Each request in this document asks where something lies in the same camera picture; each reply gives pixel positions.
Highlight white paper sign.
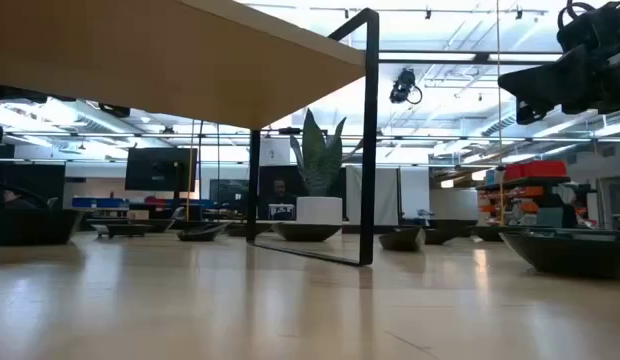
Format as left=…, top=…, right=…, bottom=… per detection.
left=259, top=137, right=292, bottom=167

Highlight red storage bin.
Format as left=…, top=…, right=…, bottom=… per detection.
left=503, top=159, right=569, bottom=182

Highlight black wavy square mini plate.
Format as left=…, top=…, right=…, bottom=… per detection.
left=0, top=208, right=86, bottom=247

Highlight black partition panel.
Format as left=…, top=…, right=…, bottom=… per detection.
left=0, top=160, right=67, bottom=211
left=258, top=164, right=347, bottom=221

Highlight storage rack with orange bins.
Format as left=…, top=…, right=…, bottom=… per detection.
left=475, top=174, right=599, bottom=230

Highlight black leaf-shaped mini plate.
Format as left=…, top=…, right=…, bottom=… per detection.
left=468, top=224, right=532, bottom=243
left=271, top=222, right=344, bottom=243
left=498, top=227, right=620, bottom=280

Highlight black aluminium table frame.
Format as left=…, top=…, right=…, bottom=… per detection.
left=79, top=217, right=484, bottom=235

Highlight black small square mini plate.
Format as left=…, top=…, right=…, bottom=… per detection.
left=91, top=223, right=154, bottom=239
left=423, top=228, right=459, bottom=246

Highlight yellow pole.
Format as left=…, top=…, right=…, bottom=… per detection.
left=186, top=119, right=197, bottom=224

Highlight white curtain screen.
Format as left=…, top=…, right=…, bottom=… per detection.
left=345, top=165, right=431, bottom=227

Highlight black wall monitor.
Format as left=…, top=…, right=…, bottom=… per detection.
left=124, top=146, right=199, bottom=193

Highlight black overhead frame bar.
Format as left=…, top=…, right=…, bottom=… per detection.
left=378, top=49, right=566, bottom=65

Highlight black hanging overhead camera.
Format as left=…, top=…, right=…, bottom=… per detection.
left=388, top=68, right=424, bottom=106

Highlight wooden riser shelf black legs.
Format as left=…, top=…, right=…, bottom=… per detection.
left=0, top=0, right=380, bottom=267

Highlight person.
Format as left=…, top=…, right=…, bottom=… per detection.
left=2, top=189, right=39, bottom=211
left=267, top=178, right=297, bottom=221

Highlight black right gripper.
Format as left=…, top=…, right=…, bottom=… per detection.
left=497, top=42, right=620, bottom=126

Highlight snake plant in white pot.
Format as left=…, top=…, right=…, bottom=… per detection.
left=288, top=108, right=365, bottom=227

